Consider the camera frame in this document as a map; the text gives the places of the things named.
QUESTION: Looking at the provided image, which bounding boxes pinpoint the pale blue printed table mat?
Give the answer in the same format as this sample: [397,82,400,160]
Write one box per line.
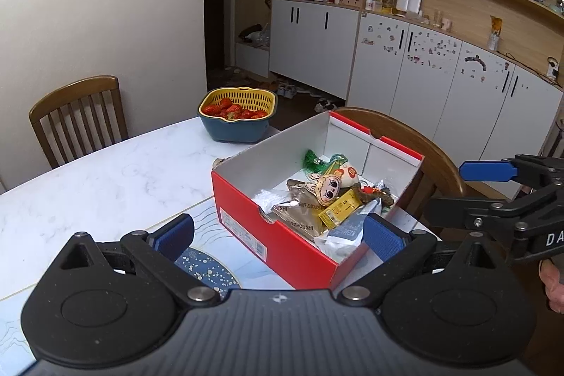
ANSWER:
[0,200,336,363]

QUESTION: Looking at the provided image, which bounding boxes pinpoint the person's right hand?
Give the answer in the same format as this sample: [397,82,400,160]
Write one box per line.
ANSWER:
[540,260,564,314]

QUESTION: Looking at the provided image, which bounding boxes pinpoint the blue bowl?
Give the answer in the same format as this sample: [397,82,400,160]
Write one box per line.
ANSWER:
[197,107,276,145]

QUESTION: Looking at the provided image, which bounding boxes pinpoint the pile of strawberries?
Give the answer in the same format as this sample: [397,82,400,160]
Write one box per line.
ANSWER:
[203,98,269,120]

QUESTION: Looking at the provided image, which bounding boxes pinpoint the green tassel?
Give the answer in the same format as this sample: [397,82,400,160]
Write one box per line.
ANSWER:
[303,150,331,174]

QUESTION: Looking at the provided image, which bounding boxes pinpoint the red shoebox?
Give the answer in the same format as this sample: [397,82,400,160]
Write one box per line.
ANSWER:
[210,109,424,291]

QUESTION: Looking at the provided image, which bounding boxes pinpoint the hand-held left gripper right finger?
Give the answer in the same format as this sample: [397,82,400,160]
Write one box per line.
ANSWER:
[336,214,515,310]

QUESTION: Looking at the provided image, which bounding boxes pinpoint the white and wood wall cabinet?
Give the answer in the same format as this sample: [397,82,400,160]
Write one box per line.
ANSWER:
[233,0,564,179]

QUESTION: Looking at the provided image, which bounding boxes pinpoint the brown wooden chair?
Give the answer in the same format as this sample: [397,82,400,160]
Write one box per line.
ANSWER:
[332,106,468,236]
[29,75,130,170]

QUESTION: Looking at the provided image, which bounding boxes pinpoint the pile of shoes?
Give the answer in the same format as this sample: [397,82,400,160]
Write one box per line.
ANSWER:
[263,79,341,113]

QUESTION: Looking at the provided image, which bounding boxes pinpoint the clear plastic bag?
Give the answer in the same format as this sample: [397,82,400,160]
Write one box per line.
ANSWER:
[256,189,292,215]

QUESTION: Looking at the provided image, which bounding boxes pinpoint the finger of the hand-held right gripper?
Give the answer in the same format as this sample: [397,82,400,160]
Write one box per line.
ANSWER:
[424,195,515,232]
[459,160,519,183]

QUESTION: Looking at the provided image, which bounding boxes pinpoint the small yellow box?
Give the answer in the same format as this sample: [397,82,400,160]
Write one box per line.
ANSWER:
[318,189,363,229]

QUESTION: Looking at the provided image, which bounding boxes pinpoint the white green plush toy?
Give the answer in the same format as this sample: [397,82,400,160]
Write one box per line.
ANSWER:
[328,153,360,187]

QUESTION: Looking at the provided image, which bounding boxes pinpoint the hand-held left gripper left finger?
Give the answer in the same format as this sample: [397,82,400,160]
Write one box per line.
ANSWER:
[39,214,221,308]

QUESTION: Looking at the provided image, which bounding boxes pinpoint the brown braided cord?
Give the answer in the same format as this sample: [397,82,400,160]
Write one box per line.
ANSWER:
[359,187,396,212]

